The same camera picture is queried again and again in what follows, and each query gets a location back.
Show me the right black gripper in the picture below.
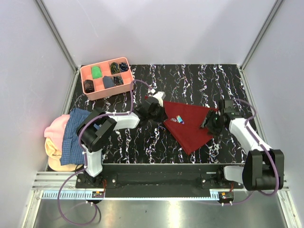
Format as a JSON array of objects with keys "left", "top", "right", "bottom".
[{"left": 198, "top": 109, "right": 225, "bottom": 137}]

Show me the iridescent rainbow fork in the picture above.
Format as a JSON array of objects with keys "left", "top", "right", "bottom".
[{"left": 176, "top": 115, "right": 185, "bottom": 124}]

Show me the dark red cloth napkin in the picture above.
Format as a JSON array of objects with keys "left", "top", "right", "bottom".
[{"left": 163, "top": 101, "right": 213, "bottom": 155}]

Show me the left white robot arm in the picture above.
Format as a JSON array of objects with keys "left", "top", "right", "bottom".
[{"left": 76, "top": 91, "right": 167, "bottom": 188}]

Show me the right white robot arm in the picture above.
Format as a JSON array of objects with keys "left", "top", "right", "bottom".
[{"left": 201, "top": 99, "right": 285, "bottom": 196}]

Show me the dark striped rolled sock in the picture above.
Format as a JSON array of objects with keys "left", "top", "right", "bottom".
[{"left": 113, "top": 76, "right": 124, "bottom": 86}]

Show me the blue patterned dark sock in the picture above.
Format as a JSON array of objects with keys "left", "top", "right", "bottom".
[{"left": 119, "top": 62, "right": 129, "bottom": 72}]

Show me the grey blue rolled sock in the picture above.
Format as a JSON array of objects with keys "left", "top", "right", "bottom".
[{"left": 103, "top": 76, "right": 114, "bottom": 89}]

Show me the yellow patterned dark sock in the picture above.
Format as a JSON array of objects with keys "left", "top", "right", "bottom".
[{"left": 110, "top": 62, "right": 120, "bottom": 75}]

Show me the pink divided organizer tray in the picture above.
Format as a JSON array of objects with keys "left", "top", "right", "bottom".
[{"left": 80, "top": 57, "right": 133, "bottom": 101}]

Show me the green rolled sock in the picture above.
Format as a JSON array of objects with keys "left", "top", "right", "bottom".
[{"left": 91, "top": 66, "right": 103, "bottom": 79}]

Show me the dark brown rolled sock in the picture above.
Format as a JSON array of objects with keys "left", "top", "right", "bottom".
[{"left": 83, "top": 80, "right": 95, "bottom": 94}]

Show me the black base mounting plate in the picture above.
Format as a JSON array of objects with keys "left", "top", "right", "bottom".
[{"left": 76, "top": 163, "right": 244, "bottom": 189}]

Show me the blue checkered cloth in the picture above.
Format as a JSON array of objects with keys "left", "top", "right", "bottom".
[{"left": 60, "top": 108, "right": 90, "bottom": 165}]

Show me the pink cloth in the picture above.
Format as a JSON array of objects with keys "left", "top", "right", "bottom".
[{"left": 44, "top": 114, "right": 70, "bottom": 149}]

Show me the peach orange cloth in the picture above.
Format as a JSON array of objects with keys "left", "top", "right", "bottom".
[{"left": 45, "top": 138, "right": 76, "bottom": 172}]

